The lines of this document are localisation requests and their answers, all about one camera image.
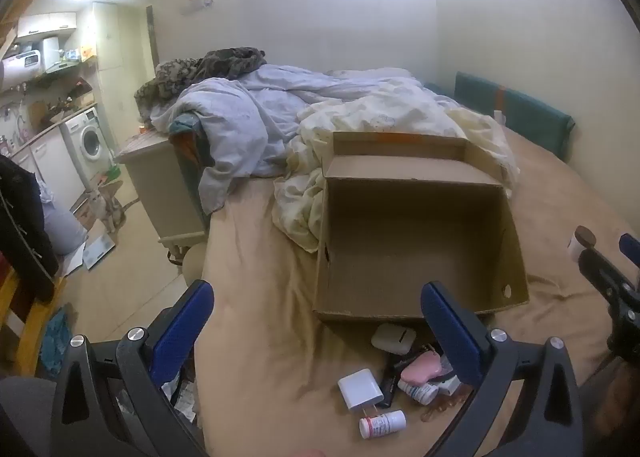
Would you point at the tabby cat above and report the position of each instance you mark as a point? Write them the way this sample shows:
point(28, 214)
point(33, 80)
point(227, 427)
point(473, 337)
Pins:
point(107, 207)

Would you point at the white kitchen counter cabinets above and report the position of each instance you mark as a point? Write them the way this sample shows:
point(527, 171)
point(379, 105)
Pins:
point(50, 162)

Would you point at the teal headboard cushion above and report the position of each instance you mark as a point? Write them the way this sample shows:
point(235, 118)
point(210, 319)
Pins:
point(520, 112)

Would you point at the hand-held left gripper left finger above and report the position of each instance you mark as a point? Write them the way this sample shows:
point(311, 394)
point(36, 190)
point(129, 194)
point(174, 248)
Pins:
point(182, 332)

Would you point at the white box appliance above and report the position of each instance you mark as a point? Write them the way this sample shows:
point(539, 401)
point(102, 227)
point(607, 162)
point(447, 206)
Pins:
point(51, 53)

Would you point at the red white wall decoration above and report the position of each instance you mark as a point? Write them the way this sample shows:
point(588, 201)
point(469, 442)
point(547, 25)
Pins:
point(197, 2)

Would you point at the tall cream cabinet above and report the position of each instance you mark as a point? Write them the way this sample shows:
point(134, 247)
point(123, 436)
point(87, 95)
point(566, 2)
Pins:
point(120, 87)

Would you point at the cream nightstand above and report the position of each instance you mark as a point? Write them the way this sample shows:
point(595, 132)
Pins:
point(160, 187)

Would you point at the white earbuds case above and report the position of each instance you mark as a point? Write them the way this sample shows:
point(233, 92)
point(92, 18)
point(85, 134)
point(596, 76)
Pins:
point(390, 337)

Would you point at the white water heater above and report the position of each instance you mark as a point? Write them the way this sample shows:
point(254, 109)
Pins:
point(20, 68)

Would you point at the lavender duvet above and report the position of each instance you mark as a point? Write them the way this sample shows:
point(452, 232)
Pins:
point(250, 107)

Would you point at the white charger adapter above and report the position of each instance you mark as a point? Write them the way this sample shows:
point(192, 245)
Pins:
point(357, 387)

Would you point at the camouflage patterned blanket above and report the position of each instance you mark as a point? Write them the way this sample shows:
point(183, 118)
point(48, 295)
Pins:
point(220, 62)

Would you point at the grey bag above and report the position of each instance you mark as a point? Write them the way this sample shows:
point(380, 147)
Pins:
point(62, 232)

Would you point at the white red-label pill bottle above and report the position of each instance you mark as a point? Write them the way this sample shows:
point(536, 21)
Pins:
point(385, 423)

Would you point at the cream wall cabinets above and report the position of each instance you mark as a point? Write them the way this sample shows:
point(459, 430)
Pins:
point(47, 24)

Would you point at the clear amber plastic piece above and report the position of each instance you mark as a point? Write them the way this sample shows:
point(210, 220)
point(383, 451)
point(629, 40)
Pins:
point(442, 407)

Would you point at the brown cardboard box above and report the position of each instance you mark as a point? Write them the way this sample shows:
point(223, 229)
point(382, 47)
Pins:
point(415, 247)

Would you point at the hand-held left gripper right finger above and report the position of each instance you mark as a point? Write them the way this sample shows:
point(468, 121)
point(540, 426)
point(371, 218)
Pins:
point(450, 337)

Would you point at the wooden chair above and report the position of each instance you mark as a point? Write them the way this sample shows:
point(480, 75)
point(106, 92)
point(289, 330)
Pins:
point(25, 337)

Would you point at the white jar with brown lid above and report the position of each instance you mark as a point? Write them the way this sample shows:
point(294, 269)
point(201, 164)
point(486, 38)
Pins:
point(575, 249)

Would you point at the teal orange cloth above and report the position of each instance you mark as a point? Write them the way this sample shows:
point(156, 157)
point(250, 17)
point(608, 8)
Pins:
point(187, 142)

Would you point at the black lighter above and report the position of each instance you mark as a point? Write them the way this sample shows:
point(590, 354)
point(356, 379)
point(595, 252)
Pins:
point(387, 387)

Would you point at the small white bottle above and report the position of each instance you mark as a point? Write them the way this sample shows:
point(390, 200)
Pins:
point(417, 392)

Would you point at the cream printed duvet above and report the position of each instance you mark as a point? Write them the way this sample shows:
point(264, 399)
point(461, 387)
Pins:
point(350, 112)

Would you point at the black jacket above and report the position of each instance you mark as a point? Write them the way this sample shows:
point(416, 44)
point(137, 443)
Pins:
point(25, 217)

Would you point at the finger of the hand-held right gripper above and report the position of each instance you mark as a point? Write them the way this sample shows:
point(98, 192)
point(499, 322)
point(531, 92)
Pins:
point(629, 248)
point(597, 272)

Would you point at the white washing machine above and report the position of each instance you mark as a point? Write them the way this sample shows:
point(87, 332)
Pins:
point(87, 142)

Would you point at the small white cup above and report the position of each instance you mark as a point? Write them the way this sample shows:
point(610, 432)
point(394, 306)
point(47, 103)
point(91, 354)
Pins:
point(498, 116)

